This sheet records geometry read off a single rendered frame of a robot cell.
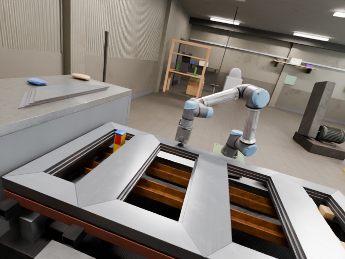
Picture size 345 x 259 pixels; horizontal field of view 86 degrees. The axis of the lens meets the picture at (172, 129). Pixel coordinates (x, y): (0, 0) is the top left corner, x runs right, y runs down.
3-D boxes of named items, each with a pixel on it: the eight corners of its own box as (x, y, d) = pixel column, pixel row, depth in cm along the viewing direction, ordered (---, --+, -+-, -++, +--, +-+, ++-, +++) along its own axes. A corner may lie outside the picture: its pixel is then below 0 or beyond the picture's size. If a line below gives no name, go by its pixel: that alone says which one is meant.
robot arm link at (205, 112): (207, 103, 125) (193, 101, 121) (215, 109, 116) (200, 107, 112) (204, 113, 128) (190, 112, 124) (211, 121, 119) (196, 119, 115)
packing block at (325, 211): (331, 220, 99) (336, 215, 98) (322, 217, 100) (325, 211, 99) (326, 212, 105) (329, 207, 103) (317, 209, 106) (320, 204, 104)
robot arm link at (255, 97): (245, 146, 157) (257, 83, 130) (256, 156, 145) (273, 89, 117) (232, 149, 154) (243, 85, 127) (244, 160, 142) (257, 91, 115)
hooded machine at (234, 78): (235, 97, 989) (245, 69, 935) (236, 99, 928) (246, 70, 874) (221, 93, 1004) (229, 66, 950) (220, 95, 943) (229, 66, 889)
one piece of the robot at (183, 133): (176, 121, 113) (171, 144, 119) (190, 126, 111) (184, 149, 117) (181, 117, 122) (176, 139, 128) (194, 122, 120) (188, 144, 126)
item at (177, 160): (328, 214, 124) (331, 211, 123) (149, 156, 144) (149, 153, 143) (314, 195, 142) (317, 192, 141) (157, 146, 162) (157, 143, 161)
